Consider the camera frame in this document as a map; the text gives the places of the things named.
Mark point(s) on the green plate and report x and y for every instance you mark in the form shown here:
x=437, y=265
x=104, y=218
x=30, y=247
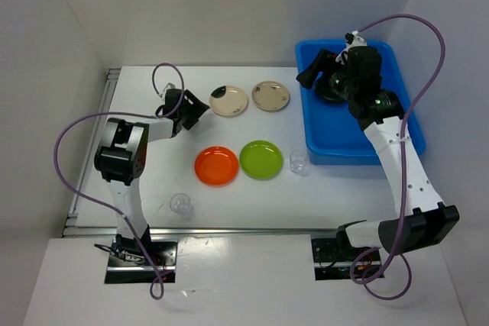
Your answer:
x=261, y=160

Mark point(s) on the clear cup near bin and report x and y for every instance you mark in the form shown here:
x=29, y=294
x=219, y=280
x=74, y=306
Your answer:
x=298, y=162

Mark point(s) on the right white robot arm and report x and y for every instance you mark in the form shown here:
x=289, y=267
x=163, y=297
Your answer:
x=423, y=218

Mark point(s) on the blue plastic bin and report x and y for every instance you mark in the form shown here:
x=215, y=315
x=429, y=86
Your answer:
x=332, y=135

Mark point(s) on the clear cup front left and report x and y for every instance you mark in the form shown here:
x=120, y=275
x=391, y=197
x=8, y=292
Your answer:
x=180, y=204

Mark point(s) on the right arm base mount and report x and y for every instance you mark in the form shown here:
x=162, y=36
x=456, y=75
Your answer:
x=331, y=264

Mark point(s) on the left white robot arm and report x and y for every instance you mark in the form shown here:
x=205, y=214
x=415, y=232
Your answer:
x=121, y=158

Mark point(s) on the orange plate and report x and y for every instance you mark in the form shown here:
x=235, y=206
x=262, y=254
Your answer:
x=216, y=166

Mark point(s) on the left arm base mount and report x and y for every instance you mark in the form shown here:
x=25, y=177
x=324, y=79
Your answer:
x=130, y=266

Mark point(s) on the beige plate with small motifs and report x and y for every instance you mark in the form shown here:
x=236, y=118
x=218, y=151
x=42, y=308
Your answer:
x=270, y=96

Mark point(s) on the beige plate with black patch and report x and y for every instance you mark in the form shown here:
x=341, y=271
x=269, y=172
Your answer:
x=228, y=101

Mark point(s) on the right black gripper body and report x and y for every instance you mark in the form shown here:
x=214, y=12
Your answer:
x=341, y=85

